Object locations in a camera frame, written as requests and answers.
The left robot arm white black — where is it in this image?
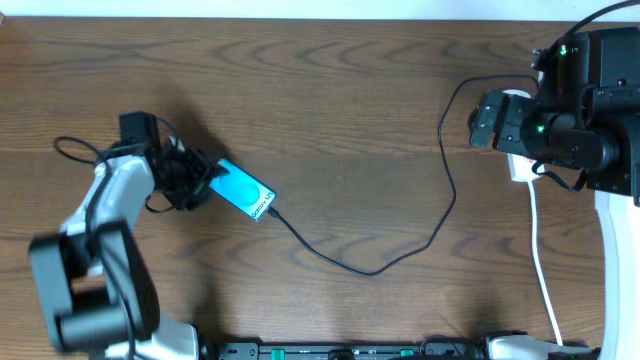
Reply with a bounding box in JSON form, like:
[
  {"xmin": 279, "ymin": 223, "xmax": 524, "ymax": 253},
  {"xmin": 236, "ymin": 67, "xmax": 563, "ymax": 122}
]
[{"xmin": 28, "ymin": 139, "xmax": 222, "ymax": 359}]

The white power strip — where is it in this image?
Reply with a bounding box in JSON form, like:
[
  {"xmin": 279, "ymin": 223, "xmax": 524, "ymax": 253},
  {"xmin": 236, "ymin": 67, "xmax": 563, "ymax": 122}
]
[{"xmin": 503, "ymin": 88, "xmax": 546, "ymax": 183}]

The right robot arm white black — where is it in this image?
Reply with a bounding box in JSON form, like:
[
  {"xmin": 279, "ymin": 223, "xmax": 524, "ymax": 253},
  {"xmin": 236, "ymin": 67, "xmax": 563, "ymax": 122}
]
[{"xmin": 469, "ymin": 1, "xmax": 639, "ymax": 359}]

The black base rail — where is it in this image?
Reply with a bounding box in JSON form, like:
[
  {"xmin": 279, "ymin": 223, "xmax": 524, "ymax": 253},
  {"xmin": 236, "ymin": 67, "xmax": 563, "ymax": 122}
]
[{"xmin": 199, "ymin": 337, "xmax": 491, "ymax": 360}]

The white power strip cord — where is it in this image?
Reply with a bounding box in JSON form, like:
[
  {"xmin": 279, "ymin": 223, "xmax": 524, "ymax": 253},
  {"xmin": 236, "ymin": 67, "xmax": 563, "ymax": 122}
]
[{"xmin": 526, "ymin": 180, "xmax": 566, "ymax": 347}]

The blue Galaxy smartphone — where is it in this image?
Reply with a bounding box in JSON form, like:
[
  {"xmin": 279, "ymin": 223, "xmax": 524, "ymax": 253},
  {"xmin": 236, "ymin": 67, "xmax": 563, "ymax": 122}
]
[{"xmin": 210, "ymin": 159, "xmax": 277, "ymax": 221}]

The black charger cable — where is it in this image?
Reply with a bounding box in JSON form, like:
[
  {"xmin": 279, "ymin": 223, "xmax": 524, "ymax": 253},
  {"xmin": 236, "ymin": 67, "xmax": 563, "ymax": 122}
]
[{"xmin": 265, "ymin": 73, "xmax": 540, "ymax": 278}]

